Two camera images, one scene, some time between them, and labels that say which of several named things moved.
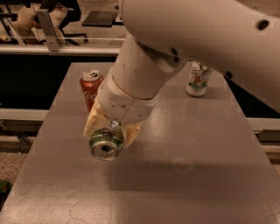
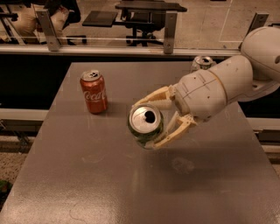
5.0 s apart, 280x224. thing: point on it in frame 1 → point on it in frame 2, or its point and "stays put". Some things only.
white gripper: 123,101 → 200,94
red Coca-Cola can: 90,81 stays put
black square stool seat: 101,18 stays put
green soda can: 107,143 → 144,122
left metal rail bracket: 53,44 stays put
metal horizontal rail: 63,51 stays put
